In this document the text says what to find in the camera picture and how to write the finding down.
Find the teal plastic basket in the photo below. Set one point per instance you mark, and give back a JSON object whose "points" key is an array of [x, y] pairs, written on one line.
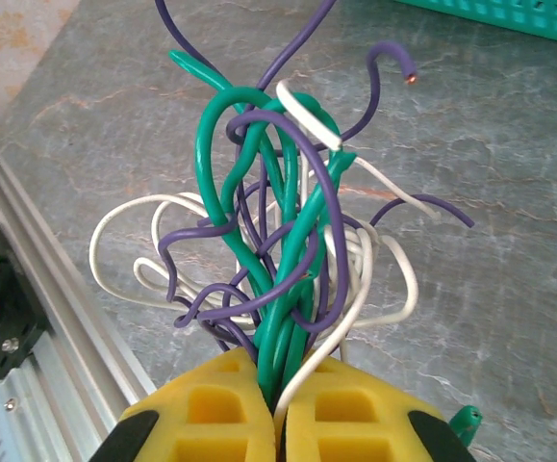
{"points": [[499, 14]]}

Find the black mounting plate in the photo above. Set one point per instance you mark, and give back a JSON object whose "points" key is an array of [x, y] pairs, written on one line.
{"points": [[16, 346]]}

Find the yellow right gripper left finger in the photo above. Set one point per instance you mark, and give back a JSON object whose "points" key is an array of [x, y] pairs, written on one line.
{"points": [[210, 409]]}

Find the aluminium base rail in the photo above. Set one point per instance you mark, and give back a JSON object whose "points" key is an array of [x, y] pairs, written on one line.
{"points": [[66, 313]]}

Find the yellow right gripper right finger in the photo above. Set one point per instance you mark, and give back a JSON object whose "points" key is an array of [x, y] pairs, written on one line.
{"points": [[345, 414]]}

